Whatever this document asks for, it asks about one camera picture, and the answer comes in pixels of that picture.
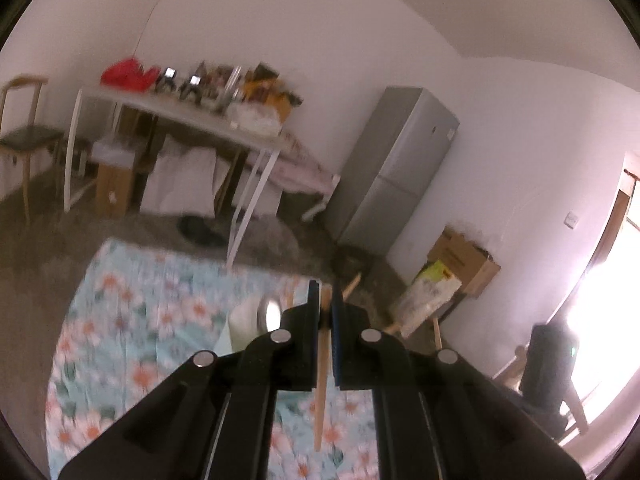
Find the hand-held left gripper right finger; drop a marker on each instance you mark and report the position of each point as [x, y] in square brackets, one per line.
[337, 340]

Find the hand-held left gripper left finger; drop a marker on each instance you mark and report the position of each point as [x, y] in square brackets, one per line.
[314, 310]

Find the tapered wooden chopstick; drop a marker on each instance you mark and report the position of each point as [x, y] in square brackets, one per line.
[438, 335]
[354, 285]
[324, 360]

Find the mint green utensil basket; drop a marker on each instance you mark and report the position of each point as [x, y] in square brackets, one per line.
[223, 337]

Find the metal ladle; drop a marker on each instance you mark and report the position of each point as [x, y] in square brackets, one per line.
[271, 315]

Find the dark round bin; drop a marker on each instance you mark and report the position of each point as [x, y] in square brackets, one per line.
[352, 262]

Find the white plastic ladle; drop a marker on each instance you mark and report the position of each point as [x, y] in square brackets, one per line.
[245, 322]

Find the yellow and white bag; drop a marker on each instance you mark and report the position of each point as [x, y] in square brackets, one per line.
[425, 295]

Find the pink bedding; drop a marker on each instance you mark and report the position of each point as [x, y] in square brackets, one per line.
[300, 175]

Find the large cardboard box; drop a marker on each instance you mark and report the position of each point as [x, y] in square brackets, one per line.
[465, 260]

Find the grey refrigerator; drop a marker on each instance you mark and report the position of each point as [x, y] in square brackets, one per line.
[395, 170]

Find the white sack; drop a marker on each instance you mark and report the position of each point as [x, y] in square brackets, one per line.
[180, 180]

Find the floral tablecloth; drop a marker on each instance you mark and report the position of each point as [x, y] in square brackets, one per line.
[125, 320]

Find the clear plastic bag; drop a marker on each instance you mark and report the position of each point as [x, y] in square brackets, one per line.
[255, 119]

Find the white table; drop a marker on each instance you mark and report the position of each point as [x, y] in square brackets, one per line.
[200, 120]

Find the brown clutter heap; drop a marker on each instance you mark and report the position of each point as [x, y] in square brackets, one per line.
[270, 87]

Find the small cardboard box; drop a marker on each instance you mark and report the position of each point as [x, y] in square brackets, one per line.
[114, 192]

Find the clear bottle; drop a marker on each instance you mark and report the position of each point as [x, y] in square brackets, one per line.
[232, 87]

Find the light wooden chair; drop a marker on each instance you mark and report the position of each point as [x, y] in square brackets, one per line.
[575, 405]

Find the white flat box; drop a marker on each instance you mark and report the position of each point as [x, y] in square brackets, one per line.
[117, 152]

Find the black device with screen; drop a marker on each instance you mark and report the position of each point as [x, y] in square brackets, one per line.
[166, 80]
[192, 85]

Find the red plastic bag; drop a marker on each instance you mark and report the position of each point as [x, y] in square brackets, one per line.
[125, 75]

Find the wooden chair with dark seat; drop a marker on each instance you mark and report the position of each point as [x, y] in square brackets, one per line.
[27, 137]

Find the white wall switch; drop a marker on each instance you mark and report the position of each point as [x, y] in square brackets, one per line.
[571, 219]

